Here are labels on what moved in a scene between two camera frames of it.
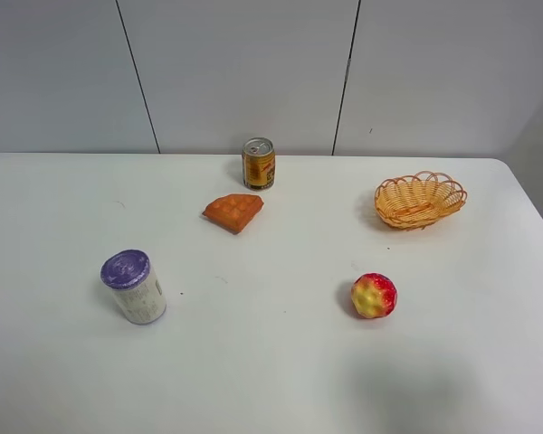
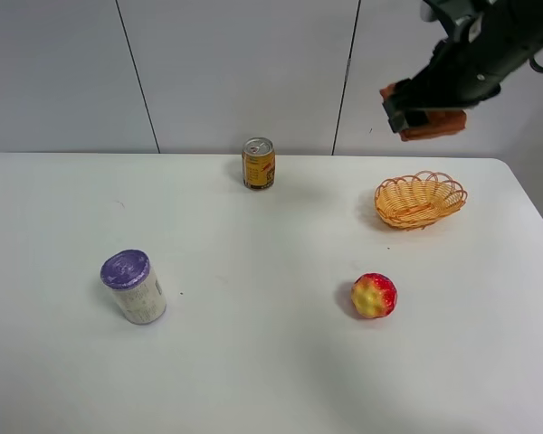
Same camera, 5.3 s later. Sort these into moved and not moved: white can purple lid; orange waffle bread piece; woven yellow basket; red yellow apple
Moved: orange waffle bread piece
Not moved: white can purple lid; red yellow apple; woven yellow basket
